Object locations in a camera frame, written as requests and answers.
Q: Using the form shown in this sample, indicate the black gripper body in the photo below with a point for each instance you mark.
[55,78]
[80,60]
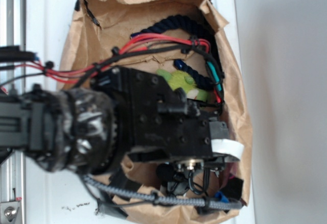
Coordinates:
[157,124]

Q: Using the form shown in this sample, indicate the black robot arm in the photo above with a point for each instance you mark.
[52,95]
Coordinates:
[68,129]

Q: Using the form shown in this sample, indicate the green plush frog toy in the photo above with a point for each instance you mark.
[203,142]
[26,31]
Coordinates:
[181,79]

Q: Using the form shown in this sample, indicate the brown paper bag bin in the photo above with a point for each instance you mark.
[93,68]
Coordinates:
[99,25]

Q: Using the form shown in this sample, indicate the dark blue rope toy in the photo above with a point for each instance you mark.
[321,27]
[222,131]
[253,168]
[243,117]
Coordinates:
[193,28]

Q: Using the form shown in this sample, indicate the aluminium frame rail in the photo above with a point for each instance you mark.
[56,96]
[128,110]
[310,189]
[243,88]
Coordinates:
[13,32]

